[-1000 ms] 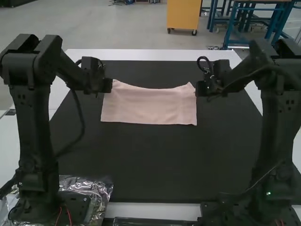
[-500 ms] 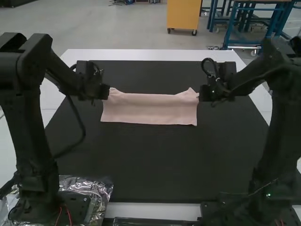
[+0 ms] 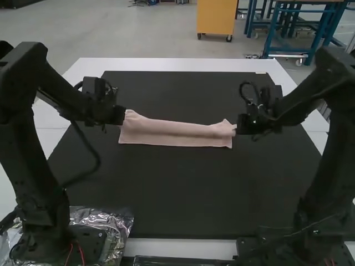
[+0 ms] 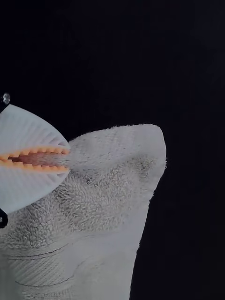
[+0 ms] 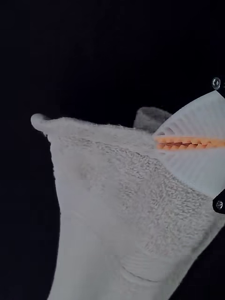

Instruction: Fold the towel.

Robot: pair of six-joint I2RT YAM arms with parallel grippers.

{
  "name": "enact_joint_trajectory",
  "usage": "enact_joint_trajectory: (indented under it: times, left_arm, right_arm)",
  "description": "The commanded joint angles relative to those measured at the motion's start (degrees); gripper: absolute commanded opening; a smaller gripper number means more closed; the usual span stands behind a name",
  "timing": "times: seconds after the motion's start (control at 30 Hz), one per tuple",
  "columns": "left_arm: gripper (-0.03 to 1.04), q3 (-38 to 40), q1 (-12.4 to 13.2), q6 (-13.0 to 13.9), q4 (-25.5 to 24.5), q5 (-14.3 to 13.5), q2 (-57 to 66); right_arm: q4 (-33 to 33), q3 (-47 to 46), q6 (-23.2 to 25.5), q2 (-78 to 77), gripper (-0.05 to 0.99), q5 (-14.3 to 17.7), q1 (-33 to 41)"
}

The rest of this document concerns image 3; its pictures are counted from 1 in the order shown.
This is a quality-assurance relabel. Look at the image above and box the black cable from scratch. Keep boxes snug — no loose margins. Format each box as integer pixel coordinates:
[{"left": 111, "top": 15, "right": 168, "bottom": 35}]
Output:
[
  {"left": 61, "top": 121, "right": 102, "bottom": 190},
  {"left": 239, "top": 80, "right": 262, "bottom": 105}
]

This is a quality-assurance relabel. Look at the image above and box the yellow wheeled cabinet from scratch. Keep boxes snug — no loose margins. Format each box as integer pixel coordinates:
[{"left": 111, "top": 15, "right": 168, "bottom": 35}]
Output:
[{"left": 196, "top": 0, "right": 240, "bottom": 43}]

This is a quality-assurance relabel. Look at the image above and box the black mat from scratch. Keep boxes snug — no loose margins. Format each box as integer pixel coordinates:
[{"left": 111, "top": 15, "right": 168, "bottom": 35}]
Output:
[{"left": 45, "top": 70, "right": 331, "bottom": 241}]

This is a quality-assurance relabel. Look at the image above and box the pale towel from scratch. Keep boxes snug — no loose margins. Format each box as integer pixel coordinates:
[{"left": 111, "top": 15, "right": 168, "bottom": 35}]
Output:
[{"left": 118, "top": 109, "right": 238, "bottom": 150}]

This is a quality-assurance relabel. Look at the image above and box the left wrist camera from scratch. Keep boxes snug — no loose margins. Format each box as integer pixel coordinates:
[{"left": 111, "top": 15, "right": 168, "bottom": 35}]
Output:
[{"left": 82, "top": 76, "right": 119, "bottom": 105}]

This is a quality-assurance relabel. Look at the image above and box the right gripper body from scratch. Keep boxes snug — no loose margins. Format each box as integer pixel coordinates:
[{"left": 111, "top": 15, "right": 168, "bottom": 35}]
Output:
[{"left": 235, "top": 112, "right": 281, "bottom": 137}]

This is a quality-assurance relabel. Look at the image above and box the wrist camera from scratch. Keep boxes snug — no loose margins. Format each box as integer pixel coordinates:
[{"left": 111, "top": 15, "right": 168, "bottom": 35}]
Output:
[
  {"left": 257, "top": 86, "right": 281, "bottom": 114},
  {"left": 82, "top": 76, "right": 119, "bottom": 105}
]

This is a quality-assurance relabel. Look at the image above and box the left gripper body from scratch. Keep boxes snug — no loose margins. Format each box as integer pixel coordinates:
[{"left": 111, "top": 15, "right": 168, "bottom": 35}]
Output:
[{"left": 102, "top": 104, "right": 126, "bottom": 126}]

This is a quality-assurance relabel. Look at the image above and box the silver foil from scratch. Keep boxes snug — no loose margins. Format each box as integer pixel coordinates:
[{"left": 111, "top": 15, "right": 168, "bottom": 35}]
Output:
[{"left": 0, "top": 205, "right": 135, "bottom": 263}]

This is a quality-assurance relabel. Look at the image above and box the dark base panel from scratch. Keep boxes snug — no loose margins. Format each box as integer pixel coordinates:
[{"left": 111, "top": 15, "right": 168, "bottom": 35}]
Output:
[{"left": 235, "top": 236, "right": 355, "bottom": 266}]

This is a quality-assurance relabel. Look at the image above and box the blue metal frame cart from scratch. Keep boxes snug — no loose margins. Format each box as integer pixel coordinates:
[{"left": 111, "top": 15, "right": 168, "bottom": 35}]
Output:
[
  {"left": 244, "top": 0, "right": 281, "bottom": 39},
  {"left": 261, "top": 0, "right": 348, "bottom": 67}
]

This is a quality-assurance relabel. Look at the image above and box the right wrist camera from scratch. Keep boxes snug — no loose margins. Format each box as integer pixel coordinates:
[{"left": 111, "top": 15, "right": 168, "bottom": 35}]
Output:
[{"left": 257, "top": 86, "right": 281, "bottom": 114}]

